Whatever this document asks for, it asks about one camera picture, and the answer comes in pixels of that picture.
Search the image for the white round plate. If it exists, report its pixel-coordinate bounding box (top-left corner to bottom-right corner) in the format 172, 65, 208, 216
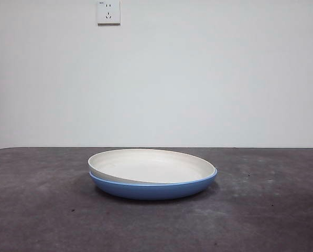
88, 148, 217, 184

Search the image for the white wall socket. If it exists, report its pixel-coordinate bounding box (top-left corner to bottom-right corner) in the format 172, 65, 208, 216
97, 0, 121, 26

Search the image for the blue round plate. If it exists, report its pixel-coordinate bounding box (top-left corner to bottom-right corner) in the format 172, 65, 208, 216
89, 169, 219, 202

